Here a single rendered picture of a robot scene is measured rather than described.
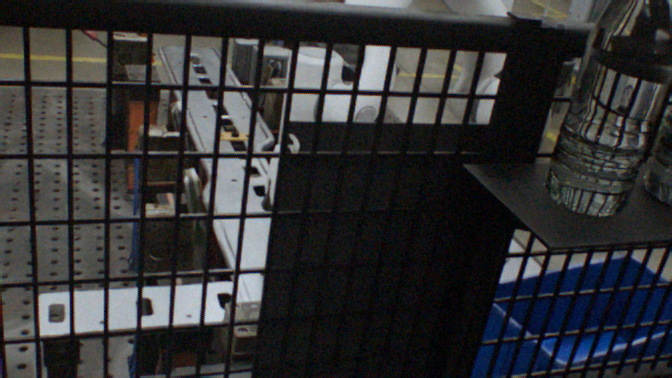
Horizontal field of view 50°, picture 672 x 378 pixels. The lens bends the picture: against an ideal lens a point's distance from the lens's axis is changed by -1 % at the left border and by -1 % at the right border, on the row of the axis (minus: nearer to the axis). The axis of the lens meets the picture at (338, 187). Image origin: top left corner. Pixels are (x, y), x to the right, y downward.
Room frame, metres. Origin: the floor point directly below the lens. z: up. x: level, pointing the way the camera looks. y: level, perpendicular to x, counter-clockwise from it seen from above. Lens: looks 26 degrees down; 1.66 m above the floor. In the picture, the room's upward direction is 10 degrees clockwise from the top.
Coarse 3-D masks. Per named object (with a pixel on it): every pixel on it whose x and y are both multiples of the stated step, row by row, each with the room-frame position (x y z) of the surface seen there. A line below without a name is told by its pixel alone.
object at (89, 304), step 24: (120, 288) 0.90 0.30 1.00; (144, 288) 0.91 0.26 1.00; (168, 288) 0.92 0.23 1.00; (192, 288) 0.93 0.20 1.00; (216, 288) 0.94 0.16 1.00; (96, 312) 0.83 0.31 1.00; (120, 312) 0.84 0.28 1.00; (168, 312) 0.86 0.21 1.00; (192, 312) 0.87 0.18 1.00; (216, 312) 0.88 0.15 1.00; (120, 336) 0.80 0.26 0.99
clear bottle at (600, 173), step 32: (640, 0) 0.50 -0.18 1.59; (608, 32) 0.50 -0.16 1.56; (640, 32) 0.49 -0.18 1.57; (608, 64) 0.50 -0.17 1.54; (640, 64) 0.49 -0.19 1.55; (576, 96) 0.51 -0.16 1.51; (608, 96) 0.49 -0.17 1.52; (640, 96) 0.49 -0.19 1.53; (576, 128) 0.50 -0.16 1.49; (608, 128) 0.49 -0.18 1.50; (640, 128) 0.49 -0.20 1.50; (576, 160) 0.50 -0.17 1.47; (608, 160) 0.49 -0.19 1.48; (640, 160) 0.50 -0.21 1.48; (576, 192) 0.49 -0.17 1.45; (608, 192) 0.49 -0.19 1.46
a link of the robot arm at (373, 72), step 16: (352, 0) 1.18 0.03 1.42; (368, 0) 1.17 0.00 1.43; (384, 0) 1.17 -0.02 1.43; (400, 0) 1.19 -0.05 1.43; (368, 48) 1.10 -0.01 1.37; (384, 48) 1.10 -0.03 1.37; (368, 64) 1.07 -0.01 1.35; (384, 64) 1.08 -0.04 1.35; (368, 80) 1.05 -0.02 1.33; (336, 96) 1.05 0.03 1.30; (368, 96) 1.05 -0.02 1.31; (336, 112) 1.03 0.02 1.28; (368, 112) 1.04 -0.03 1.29
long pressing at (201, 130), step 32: (192, 64) 2.01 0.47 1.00; (192, 96) 1.75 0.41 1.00; (224, 96) 1.79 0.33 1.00; (192, 128) 1.56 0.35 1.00; (256, 128) 1.61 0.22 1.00; (224, 160) 1.41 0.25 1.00; (256, 160) 1.43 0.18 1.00; (224, 192) 1.26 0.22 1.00; (224, 224) 1.14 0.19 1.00; (256, 224) 1.16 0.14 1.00; (224, 256) 1.05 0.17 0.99; (256, 256) 1.05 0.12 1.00; (256, 288) 0.96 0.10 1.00
